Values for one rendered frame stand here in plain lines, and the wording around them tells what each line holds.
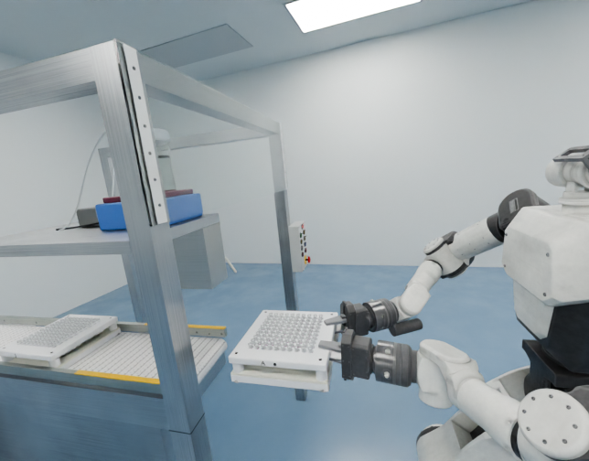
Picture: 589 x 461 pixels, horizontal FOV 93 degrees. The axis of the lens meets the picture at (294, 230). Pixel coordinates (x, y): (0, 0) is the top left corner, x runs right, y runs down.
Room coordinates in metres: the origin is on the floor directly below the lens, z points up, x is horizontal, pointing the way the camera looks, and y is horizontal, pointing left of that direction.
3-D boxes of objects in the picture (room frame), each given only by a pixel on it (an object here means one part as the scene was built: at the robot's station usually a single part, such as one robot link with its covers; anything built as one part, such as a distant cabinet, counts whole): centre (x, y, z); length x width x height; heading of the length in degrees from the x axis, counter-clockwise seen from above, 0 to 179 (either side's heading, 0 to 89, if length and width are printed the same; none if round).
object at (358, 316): (0.77, -0.18, 0.94); 0.12 x 0.10 x 0.13; 107
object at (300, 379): (0.71, 0.04, 0.89); 0.24 x 0.24 x 0.02; 74
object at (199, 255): (0.93, 0.37, 1.14); 0.22 x 0.11 x 0.20; 75
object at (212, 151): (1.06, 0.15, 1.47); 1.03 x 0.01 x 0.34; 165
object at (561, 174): (0.55, -0.56, 1.32); 0.10 x 0.07 x 0.09; 164
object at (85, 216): (0.92, 0.63, 1.30); 0.10 x 0.07 x 0.06; 75
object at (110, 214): (0.85, 0.41, 1.32); 0.21 x 0.20 x 0.09; 165
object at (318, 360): (0.71, 0.04, 0.94); 0.25 x 0.24 x 0.02; 164
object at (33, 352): (0.93, 0.86, 0.89); 0.25 x 0.24 x 0.02; 165
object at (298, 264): (1.58, -0.02, 0.97); 0.17 x 0.06 x 0.26; 165
